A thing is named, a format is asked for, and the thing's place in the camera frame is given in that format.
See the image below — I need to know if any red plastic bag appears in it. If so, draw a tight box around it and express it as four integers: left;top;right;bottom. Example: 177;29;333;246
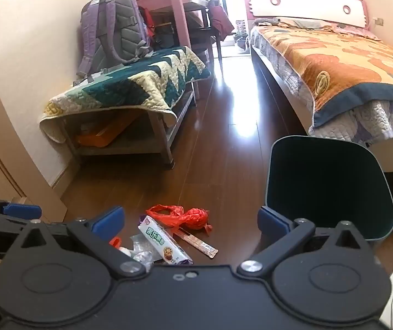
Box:
146;204;213;237

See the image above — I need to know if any pink chair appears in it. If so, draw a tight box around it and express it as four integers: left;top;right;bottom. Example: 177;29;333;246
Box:
129;0;201;100

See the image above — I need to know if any plastic wrapper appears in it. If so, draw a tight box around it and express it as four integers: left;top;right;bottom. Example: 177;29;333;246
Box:
129;234;156;269

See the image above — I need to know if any dark teal trash bin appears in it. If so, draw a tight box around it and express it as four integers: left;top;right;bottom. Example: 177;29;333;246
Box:
265;136;393;243

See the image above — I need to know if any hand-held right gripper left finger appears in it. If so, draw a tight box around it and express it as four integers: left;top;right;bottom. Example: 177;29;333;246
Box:
16;206;147;277

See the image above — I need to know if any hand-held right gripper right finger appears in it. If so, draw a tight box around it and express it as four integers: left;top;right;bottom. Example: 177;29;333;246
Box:
237;206;370;277

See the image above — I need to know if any maroon jacket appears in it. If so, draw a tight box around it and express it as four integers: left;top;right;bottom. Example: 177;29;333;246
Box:
205;0;235;41

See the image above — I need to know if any bed with pink headboard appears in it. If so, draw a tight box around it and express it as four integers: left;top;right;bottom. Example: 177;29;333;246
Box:
244;0;393;173

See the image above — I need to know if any white snack packet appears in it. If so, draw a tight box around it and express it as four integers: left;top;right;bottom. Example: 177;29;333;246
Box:
138;215;194;266

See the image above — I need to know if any pink pillow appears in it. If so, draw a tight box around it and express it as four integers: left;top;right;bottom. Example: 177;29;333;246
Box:
323;21;383;41

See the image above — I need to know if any grey and purple backpack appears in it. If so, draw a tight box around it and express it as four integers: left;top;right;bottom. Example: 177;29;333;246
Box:
76;0;154;84

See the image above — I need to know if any orange box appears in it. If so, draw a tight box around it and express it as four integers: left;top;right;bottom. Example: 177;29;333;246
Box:
76;112;138;148

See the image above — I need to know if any teal patterned quilt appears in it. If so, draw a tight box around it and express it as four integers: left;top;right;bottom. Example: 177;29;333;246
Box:
39;45;211;143

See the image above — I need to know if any long clear stick wrapper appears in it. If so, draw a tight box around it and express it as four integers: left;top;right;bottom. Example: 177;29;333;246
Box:
172;227;218;258

